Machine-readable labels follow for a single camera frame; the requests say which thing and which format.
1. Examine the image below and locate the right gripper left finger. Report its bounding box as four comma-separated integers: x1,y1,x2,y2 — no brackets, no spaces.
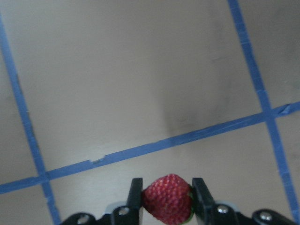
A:
111,178,143,225

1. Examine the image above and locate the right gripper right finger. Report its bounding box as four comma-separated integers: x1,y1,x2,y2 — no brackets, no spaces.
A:
192,178,237,225

